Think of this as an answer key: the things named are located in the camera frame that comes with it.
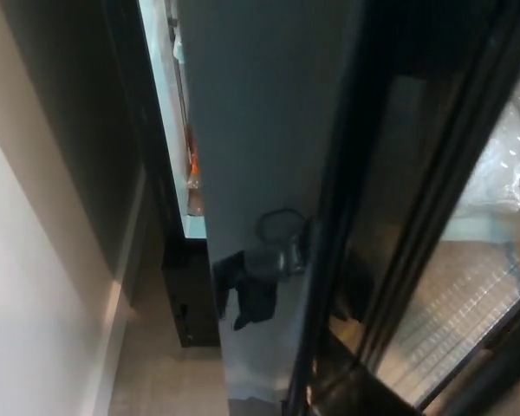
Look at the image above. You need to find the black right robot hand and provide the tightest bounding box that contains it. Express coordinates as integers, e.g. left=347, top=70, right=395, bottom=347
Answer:
left=214, top=241, right=308, bottom=333

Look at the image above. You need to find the glass refrigerator door black frame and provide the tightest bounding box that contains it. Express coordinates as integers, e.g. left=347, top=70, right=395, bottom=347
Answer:
left=175, top=0, right=520, bottom=416

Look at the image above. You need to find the black display refrigerator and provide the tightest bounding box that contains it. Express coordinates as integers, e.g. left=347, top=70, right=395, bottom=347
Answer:
left=103, top=0, right=520, bottom=416

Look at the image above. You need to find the bag of orange carrots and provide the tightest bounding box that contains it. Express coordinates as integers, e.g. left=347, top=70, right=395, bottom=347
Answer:
left=184, top=125, right=207, bottom=218

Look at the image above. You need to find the large white plastic bag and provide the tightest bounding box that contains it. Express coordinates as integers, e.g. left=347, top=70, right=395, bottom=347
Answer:
left=454, top=98, right=520, bottom=214

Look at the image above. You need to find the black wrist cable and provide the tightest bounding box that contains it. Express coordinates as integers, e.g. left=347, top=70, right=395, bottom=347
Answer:
left=257, top=207, right=307, bottom=244

